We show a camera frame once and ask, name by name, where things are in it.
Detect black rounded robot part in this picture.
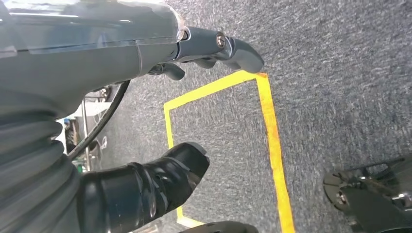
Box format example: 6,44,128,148
178,221,260,233

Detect black robot foot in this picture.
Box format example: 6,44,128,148
323,152,412,233

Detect yellow floor tape square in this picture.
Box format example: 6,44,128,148
163,70,296,233

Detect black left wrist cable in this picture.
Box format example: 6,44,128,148
67,80,131,161

